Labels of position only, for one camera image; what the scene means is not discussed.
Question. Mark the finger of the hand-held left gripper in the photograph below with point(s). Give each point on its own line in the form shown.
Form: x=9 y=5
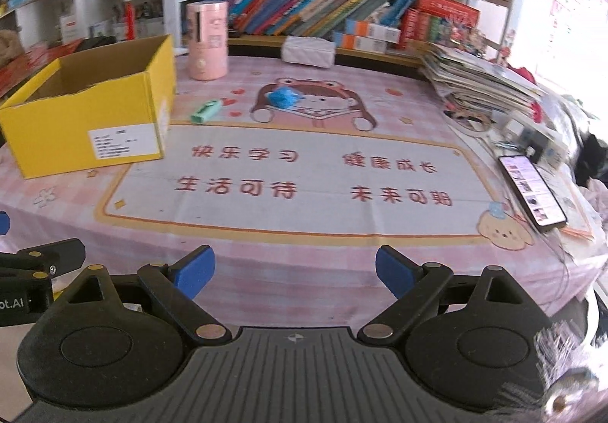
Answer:
x=4 y=223
x=57 y=257

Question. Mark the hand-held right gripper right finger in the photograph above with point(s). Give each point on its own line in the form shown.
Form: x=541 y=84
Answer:
x=394 y=268

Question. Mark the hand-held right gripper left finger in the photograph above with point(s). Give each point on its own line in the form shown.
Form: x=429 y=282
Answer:
x=197 y=268

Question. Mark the yellow cardboard box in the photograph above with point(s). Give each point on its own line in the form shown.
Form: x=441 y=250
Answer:
x=123 y=105

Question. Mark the pink printed table mat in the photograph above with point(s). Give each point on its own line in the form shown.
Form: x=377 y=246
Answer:
x=304 y=223

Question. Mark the black smartphone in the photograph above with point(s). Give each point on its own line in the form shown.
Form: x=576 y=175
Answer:
x=532 y=193

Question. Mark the red envelope packet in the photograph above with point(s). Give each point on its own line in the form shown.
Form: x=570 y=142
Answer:
x=42 y=57

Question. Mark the beige cloth bundle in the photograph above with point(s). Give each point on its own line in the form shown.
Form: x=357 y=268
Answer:
x=9 y=45

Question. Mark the white power strip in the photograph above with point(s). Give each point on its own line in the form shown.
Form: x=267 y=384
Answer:
x=532 y=136

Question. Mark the blue crumpled item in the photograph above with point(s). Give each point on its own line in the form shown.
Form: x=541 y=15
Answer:
x=282 y=97

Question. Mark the white paper bag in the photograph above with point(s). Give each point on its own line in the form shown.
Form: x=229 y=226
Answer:
x=69 y=29

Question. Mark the stack of magazines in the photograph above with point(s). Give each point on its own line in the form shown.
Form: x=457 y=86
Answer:
x=479 y=76

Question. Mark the pink cylindrical canister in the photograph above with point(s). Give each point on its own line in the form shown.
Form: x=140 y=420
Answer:
x=206 y=43

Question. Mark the dark object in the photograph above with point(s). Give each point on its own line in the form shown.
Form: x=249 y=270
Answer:
x=591 y=157

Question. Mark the white quilted pouch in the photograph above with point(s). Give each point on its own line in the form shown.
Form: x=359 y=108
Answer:
x=308 y=52

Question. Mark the orange and white boxes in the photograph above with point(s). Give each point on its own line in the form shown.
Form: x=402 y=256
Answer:
x=368 y=36

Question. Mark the red tassel ornament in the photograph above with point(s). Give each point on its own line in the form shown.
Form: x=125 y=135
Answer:
x=127 y=19

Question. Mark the red printed box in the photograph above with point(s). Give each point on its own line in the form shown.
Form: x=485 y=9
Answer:
x=441 y=22

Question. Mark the lower shelf row of books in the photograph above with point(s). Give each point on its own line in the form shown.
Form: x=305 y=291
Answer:
x=304 y=5

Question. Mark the wall poster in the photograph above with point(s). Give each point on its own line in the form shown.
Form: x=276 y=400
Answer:
x=574 y=0

